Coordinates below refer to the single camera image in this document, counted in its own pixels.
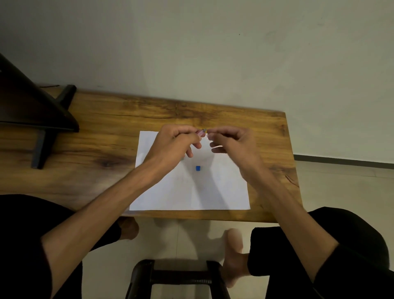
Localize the black stool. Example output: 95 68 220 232
125 259 231 299

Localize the person's leg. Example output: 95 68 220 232
247 207 390 299
0 194 122 299

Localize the white paper sheet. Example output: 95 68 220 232
129 131 251 211

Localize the person's foot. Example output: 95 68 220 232
220 228 252 289
118 216 140 241

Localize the black monitor stand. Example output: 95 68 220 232
31 85 77 169

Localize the person's left foot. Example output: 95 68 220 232
118 216 140 241

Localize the person's right foot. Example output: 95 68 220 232
220 228 252 289

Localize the person's left forearm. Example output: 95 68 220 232
41 160 164 298

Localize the person's right hand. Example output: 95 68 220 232
206 125 265 185

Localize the person's right leg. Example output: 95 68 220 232
247 207 390 299

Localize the person's left leg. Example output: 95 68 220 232
0 194 122 299

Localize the person's left hand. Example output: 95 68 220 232
144 124 206 183

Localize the person's right forearm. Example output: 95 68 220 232
246 163 340 283

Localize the black monitor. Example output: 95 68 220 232
0 53 80 133

